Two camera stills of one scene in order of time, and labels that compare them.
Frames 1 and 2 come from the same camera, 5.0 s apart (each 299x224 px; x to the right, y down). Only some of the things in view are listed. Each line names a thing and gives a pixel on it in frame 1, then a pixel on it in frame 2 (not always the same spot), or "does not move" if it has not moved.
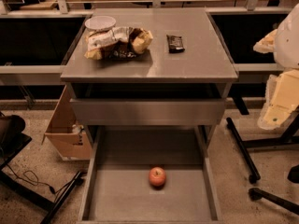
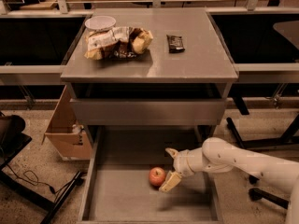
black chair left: [11, 138] does not move
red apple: [157, 176] does not move
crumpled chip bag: [120, 42] does not move
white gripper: [288, 42] -> [180, 163]
